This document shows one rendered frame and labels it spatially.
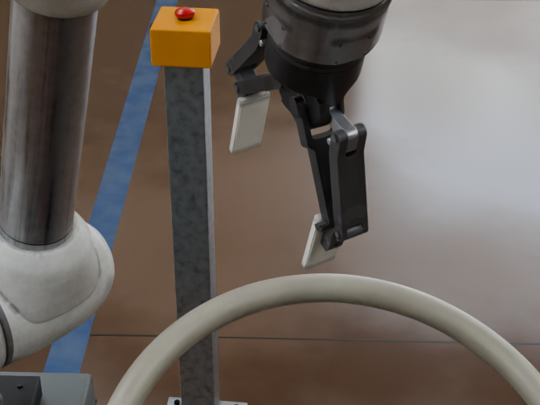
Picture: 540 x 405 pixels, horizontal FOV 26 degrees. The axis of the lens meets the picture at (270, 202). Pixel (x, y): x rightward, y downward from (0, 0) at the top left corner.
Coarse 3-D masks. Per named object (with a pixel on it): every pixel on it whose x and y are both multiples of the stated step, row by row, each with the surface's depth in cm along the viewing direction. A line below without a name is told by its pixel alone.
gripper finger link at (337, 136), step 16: (336, 144) 87; (336, 160) 88; (352, 160) 89; (336, 176) 89; (352, 176) 89; (336, 192) 90; (352, 192) 90; (336, 208) 91; (352, 208) 91; (336, 224) 92; (352, 224) 91
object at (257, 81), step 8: (240, 80) 100; (248, 80) 98; (256, 80) 97; (264, 80) 94; (272, 80) 92; (240, 88) 100; (248, 88) 99; (256, 88) 97; (264, 88) 94; (272, 88) 93; (280, 88) 91
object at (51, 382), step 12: (0, 372) 182; (12, 372) 182; (24, 372) 182; (36, 372) 182; (48, 384) 179; (60, 384) 179; (72, 384) 179; (84, 384) 179; (48, 396) 177; (60, 396) 177; (72, 396) 177; (84, 396) 177
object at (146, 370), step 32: (256, 288) 119; (288, 288) 119; (320, 288) 120; (352, 288) 121; (384, 288) 121; (192, 320) 115; (224, 320) 117; (416, 320) 122; (448, 320) 120; (160, 352) 113; (480, 352) 119; (512, 352) 118; (128, 384) 110; (512, 384) 118
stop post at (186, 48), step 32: (160, 32) 225; (192, 32) 225; (160, 64) 229; (192, 64) 228; (192, 96) 234; (192, 128) 238; (192, 160) 242; (192, 192) 246; (192, 224) 250; (192, 256) 255; (192, 288) 259; (192, 352) 269; (192, 384) 274
